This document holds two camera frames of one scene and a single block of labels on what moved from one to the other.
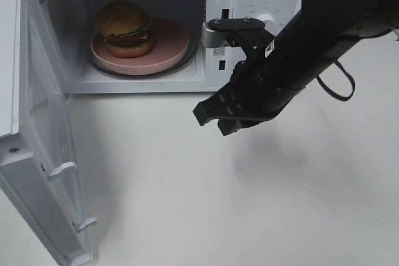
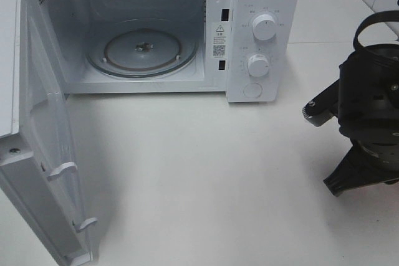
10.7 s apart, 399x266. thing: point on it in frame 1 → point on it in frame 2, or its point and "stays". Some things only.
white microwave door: x=37 y=166 stays
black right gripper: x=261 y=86 → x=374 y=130
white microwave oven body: x=139 y=30 stays
